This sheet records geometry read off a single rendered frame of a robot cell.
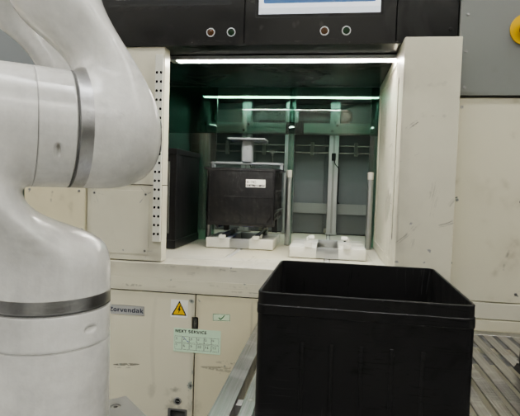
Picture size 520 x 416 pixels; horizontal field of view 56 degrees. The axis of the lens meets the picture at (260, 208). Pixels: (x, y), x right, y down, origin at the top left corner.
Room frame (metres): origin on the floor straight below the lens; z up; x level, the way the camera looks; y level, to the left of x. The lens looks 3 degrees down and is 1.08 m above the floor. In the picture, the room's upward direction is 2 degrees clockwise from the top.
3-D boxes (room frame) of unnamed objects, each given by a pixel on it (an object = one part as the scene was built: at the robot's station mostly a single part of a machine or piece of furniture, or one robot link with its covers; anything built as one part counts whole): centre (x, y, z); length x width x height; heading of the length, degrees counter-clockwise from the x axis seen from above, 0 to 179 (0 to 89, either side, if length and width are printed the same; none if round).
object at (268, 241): (1.59, 0.05, 0.89); 0.22 x 0.21 x 0.04; 172
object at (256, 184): (1.59, 0.05, 1.06); 0.24 x 0.20 x 0.32; 82
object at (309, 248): (1.44, -0.20, 0.89); 0.22 x 0.21 x 0.04; 172
